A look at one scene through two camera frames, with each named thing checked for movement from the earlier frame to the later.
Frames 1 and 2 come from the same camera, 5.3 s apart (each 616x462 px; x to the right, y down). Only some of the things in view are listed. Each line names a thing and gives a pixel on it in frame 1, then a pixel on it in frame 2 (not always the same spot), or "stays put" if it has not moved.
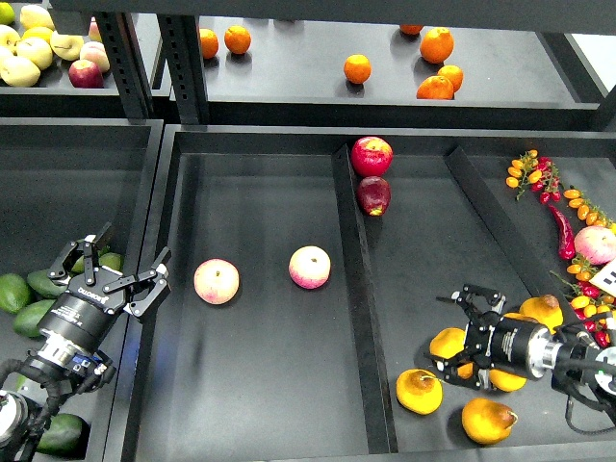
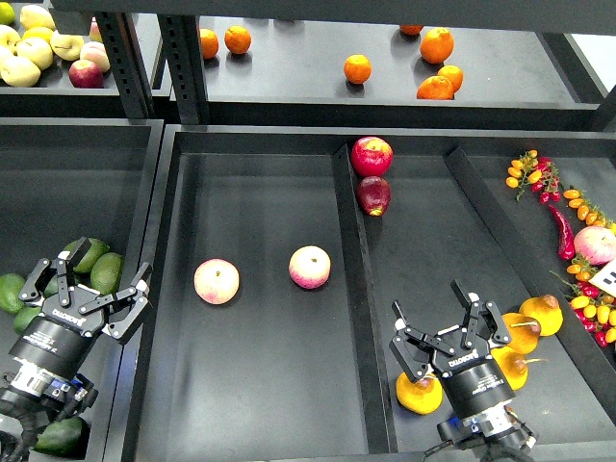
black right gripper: x=492 y=342 to x=473 y=381
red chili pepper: x=567 y=241 stays put
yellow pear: x=419 y=392 stays put
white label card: x=605 y=278 stays put
